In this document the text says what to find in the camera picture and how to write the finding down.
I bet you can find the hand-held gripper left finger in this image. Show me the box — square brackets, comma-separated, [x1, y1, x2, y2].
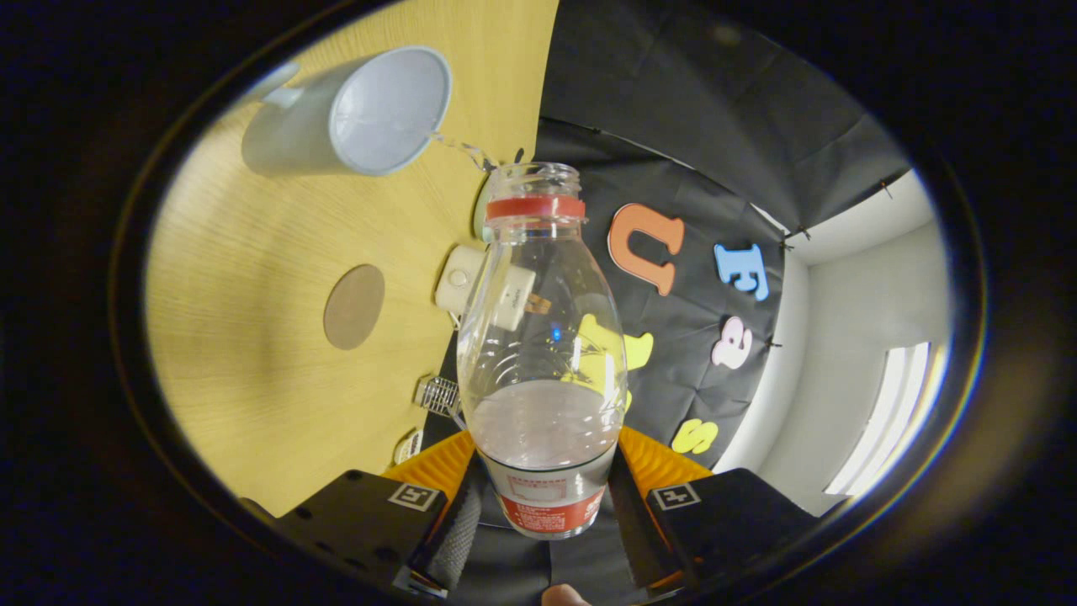
[273, 431, 485, 600]

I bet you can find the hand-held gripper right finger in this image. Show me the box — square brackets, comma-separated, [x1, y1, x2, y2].
[610, 427, 821, 590]

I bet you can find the brown round coaster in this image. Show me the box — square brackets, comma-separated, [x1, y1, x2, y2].
[324, 264, 386, 351]

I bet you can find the clear juice bottle red label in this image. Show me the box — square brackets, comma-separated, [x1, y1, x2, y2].
[457, 162, 629, 540]

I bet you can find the white cup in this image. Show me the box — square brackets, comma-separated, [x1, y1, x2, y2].
[241, 45, 453, 178]

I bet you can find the large ceiling light panel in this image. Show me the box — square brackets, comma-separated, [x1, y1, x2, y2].
[825, 341, 947, 497]

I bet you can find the white toaster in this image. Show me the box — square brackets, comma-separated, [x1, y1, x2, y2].
[435, 245, 537, 332]

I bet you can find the wooden table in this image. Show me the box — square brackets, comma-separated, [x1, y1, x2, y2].
[145, 0, 560, 518]

